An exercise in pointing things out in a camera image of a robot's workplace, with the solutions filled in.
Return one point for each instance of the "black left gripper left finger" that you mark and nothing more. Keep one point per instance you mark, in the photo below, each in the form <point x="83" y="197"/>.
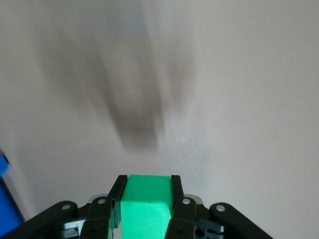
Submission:
<point x="94" y="219"/>

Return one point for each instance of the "brown table mat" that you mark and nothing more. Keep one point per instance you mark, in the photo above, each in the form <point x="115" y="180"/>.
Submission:
<point x="224" y="99"/>

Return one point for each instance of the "blue plastic bin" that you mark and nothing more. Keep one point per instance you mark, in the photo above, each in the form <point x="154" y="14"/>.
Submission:
<point x="7" y="199"/>

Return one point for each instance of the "green cube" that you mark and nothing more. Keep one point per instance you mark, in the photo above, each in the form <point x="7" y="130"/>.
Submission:
<point x="147" y="191"/>

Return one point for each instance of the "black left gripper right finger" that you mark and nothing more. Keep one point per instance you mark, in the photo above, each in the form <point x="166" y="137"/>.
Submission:
<point x="185" y="219"/>

